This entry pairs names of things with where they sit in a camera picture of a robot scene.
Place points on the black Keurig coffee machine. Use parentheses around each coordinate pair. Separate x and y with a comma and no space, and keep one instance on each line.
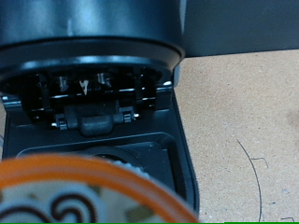
(93,31)

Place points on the orange-rimmed coffee pod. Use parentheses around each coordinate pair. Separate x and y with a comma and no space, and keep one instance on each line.
(62,186)

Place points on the gray partition panel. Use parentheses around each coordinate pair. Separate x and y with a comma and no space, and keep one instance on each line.
(243,25)

